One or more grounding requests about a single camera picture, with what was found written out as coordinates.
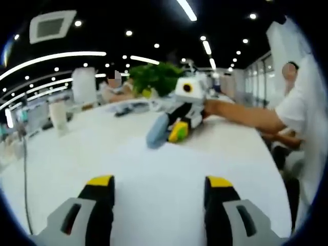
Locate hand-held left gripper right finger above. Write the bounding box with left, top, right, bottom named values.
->
left=204, top=175, right=288, bottom=246

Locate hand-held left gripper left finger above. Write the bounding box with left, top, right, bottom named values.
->
left=32, top=174, right=116, bottom=246

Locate blue-grey paper punch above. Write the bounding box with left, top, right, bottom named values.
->
left=145, top=112, right=170, bottom=150

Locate green potted plant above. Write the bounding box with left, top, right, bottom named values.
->
left=129, top=62, right=185, bottom=98

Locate stack of blue-white documents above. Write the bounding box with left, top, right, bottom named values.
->
left=114, top=104, right=152, bottom=118

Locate straight ceiling light bar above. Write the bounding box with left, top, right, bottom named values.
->
left=176, top=0, right=198, bottom=22

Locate tall white cup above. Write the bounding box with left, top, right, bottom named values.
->
left=48, top=100, right=69, bottom=136

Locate operator in white shirt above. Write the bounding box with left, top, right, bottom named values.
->
left=274, top=51, right=324, bottom=231

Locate square ceiling air vent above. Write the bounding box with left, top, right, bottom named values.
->
left=29, top=9, right=78, bottom=45

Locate grey cable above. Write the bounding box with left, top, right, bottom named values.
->
left=20, top=132, right=34, bottom=236

